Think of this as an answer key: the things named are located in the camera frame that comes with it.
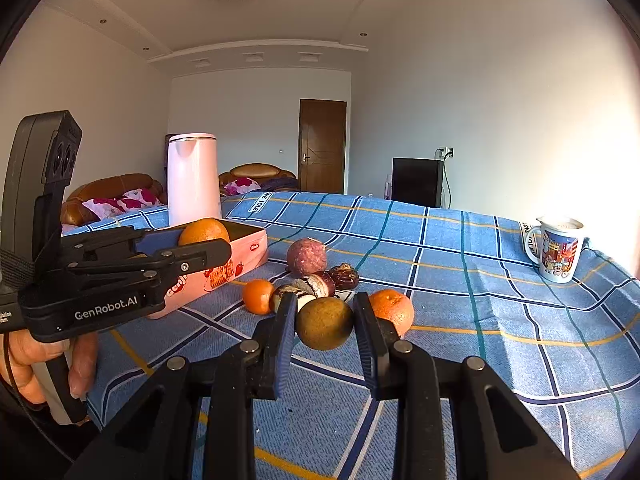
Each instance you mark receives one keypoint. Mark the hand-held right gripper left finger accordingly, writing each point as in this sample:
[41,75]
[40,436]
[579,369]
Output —
[284,345]

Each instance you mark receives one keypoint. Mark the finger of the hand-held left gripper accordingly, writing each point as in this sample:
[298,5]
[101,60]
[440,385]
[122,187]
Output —
[200,256]
[107,241]

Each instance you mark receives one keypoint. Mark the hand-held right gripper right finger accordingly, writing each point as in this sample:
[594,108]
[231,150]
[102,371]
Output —
[366,345]

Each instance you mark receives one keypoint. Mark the pink tin box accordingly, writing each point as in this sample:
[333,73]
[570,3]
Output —
[242,260]

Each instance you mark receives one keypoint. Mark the round green-brown fruit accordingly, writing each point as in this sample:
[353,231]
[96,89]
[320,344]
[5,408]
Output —
[325,324]

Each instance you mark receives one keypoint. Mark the person's left forearm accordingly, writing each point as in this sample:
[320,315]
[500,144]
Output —
[30,442]

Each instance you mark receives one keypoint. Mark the person's left hand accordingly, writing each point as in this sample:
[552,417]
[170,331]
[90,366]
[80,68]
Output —
[84,367]

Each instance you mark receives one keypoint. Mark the large orange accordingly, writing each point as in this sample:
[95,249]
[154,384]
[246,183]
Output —
[205,232]

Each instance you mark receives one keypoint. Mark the floral cushion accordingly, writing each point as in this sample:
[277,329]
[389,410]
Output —
[241,186]
[125,203]

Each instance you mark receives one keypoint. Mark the bumpy-skinned tangerine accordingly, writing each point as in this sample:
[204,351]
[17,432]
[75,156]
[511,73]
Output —
[395,310]

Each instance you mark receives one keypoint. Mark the brown white-patched fruit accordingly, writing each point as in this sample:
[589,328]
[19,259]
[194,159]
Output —
[307,285]
[280,296]

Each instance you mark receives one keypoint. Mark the small tangerine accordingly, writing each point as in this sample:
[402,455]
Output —
[257,297]

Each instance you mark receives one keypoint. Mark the brown leather sofa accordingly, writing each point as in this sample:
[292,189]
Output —
[107,183]

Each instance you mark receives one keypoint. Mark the pink electric kettle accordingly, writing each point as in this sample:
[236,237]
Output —
[192,185]

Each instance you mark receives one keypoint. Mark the blue plaid cloth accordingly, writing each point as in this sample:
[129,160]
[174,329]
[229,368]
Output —
[450,360]

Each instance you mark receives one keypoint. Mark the round purple fruit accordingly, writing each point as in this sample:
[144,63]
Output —
[306,257]

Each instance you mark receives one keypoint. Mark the brown leather armchair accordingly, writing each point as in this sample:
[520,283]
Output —
[255,170]

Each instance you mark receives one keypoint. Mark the brown wooden door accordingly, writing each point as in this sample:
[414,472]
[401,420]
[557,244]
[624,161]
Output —
[322,147]

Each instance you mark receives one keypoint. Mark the black cabinet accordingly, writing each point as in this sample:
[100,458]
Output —
[416,182]

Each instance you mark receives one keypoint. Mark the cartoon print white mug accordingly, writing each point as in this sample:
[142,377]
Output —
[560,255]

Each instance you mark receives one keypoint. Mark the wall power outlet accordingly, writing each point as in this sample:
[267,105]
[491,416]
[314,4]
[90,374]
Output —
[447,151]

